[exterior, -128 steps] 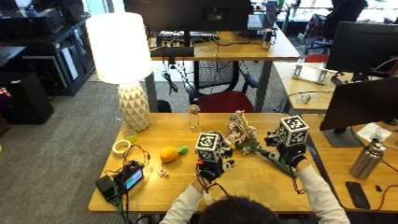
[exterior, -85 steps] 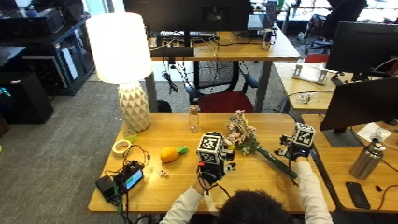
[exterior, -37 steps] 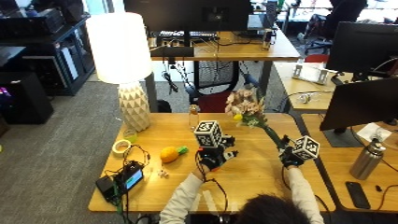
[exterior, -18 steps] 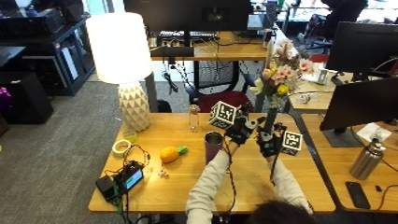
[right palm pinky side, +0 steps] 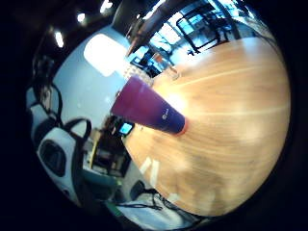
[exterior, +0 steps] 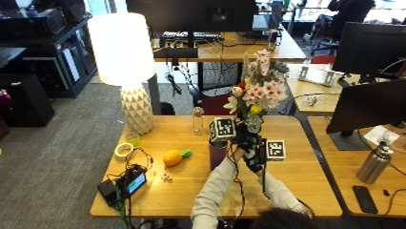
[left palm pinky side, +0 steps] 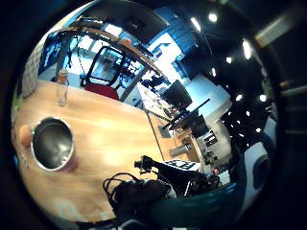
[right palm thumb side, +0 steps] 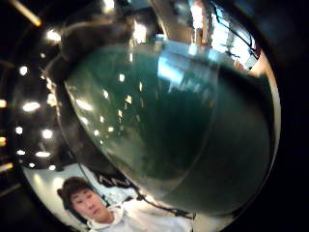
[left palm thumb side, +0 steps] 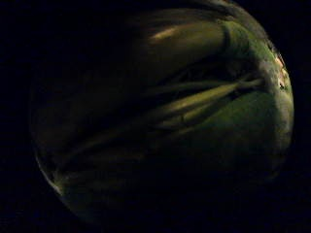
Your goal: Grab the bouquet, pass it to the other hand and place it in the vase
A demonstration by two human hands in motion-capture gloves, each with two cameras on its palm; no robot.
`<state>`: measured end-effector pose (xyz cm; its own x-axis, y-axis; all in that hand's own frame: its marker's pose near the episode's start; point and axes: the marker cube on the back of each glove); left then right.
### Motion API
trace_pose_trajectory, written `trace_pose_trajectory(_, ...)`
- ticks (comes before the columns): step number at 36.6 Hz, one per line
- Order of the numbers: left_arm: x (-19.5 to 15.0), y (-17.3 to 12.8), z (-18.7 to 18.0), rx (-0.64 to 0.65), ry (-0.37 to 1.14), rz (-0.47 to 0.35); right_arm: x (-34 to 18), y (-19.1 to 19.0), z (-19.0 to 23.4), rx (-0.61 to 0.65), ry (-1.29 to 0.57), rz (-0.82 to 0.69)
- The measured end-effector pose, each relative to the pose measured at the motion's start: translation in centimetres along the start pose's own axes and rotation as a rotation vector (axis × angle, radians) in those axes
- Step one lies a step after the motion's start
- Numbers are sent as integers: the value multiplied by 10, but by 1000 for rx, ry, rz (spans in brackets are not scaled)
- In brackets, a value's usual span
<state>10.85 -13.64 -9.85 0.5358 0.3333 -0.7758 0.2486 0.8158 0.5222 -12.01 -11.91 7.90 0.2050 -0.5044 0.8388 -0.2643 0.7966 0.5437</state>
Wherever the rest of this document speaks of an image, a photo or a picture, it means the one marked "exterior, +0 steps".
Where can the person's left hand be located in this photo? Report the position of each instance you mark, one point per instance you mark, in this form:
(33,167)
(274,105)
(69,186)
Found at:
(241,135)

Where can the person's right hand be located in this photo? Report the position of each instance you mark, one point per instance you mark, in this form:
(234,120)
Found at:
(254,156)

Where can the mixed artificial flower bouquet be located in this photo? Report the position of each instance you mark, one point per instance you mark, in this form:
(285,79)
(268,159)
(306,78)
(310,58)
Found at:
(262,89)

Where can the white marker cube on left glove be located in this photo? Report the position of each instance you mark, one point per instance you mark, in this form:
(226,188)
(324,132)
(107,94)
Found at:
(222,129)

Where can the white marker cube on glove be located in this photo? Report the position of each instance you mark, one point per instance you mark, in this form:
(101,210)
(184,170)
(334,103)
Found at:
(222,129)
(276,149)

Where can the white marker cube on right glove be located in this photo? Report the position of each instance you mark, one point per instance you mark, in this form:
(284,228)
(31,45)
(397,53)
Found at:
(276,149)

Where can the purple cup vase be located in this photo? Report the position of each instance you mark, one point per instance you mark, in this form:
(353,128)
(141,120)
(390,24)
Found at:
(217,156)

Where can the black office chair red seat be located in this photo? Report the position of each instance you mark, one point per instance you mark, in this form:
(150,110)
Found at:
(217,101)

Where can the clear glass bottle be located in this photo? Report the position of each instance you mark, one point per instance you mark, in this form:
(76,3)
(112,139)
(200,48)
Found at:
(197,122)

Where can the yellow toy pineapple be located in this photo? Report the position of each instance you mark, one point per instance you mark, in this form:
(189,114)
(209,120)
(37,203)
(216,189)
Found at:
(173,157)

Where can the clear glasses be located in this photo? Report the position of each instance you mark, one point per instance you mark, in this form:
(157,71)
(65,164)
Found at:
(313,100)

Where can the small white figure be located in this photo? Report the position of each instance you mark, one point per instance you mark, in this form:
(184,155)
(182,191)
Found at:
(166,177)

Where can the white laptop stand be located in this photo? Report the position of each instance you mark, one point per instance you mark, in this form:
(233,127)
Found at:
(314,74)

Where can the small green object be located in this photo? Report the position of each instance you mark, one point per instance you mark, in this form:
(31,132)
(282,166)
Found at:
(132,139)

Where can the white tape roll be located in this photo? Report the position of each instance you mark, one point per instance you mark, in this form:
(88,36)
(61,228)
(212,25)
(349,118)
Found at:
(124,151)

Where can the stainless steel water bottle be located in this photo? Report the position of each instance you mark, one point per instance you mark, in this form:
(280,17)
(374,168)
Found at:
(374,163)

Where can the black monitor on slanted stand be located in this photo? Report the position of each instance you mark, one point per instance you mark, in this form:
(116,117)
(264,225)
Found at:
(367,105)

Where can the white paper sheet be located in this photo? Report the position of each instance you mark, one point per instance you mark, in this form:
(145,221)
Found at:
(381,135)

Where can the black device with lit screen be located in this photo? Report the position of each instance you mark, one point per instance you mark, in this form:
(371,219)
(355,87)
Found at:
(135,182)

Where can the black smartphone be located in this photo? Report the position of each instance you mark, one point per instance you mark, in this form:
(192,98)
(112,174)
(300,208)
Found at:
(365,199)

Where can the black power box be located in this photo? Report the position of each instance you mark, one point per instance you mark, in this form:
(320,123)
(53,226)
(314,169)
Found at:
(108,192)

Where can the wide black monitor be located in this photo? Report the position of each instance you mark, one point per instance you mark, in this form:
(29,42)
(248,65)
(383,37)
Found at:
(192,14)

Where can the white table lamp geometric base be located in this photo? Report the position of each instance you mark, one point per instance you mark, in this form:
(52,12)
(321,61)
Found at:
(123,47)

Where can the black shelf cabinet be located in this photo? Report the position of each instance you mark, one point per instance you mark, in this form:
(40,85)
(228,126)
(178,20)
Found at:
(63,54)

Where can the black floor box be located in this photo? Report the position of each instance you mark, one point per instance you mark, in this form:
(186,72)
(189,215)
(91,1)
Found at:
(25,100)

